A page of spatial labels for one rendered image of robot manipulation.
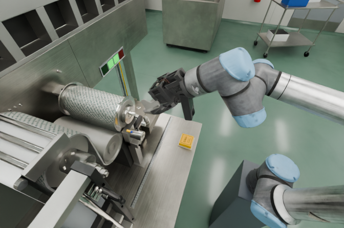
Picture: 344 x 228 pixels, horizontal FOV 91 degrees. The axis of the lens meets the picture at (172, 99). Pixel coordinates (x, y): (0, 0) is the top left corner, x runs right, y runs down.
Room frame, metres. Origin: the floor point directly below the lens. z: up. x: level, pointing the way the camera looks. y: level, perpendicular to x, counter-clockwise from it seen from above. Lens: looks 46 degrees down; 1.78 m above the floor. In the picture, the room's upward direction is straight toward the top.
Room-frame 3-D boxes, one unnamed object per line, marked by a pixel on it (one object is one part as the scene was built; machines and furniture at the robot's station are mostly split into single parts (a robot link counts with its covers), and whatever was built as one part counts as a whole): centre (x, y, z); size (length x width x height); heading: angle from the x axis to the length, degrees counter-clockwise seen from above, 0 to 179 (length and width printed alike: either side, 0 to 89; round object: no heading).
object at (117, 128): (0.44, 0.19, 1.25); 0.15 x 0.01 x 0.15; 161
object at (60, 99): (0.52, 0.43, 1.25); 0.15 x 0.01 x 0.15; 161
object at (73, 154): (0.20, 0.25, 1.33); 0.06 x 0.06 x 0.06; 71
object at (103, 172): (0.18, 0.19, 1.33); 0.06 x 0.03 x 0.03; 71
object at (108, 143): (0.37, 0.35, 1.17); 0.26 x 0.12 x 0.12; 71
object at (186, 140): (0.51, -0.08, 0.91); 0.07 x 0.07 x 0.02; 71
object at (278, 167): (0.27, -0.43, 1.07); 0.13 x 0.12 x 0.14; 147
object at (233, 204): (0.28, -0.44, 0.45); 0.20 x 0.20 x 0.90; 66
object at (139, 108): (0.66, 0.28, 1.00); 0.40 x 0.16 x 0.06; 71
